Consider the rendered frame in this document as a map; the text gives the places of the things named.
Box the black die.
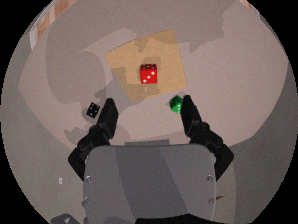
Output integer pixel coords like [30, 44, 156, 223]
[86, 102, 100, 118]

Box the tan flat mat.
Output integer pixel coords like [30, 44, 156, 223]
[103, 29, 187, 103]

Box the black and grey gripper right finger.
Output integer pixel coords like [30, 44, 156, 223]
[180, 95, 234, 182]

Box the red die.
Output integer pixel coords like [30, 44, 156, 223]
[140, 64, 157, 84]

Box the green die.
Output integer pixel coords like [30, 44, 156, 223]
[169, 95, 183, 114]

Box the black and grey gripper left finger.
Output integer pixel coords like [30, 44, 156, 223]
[68, 98, 119, 181]

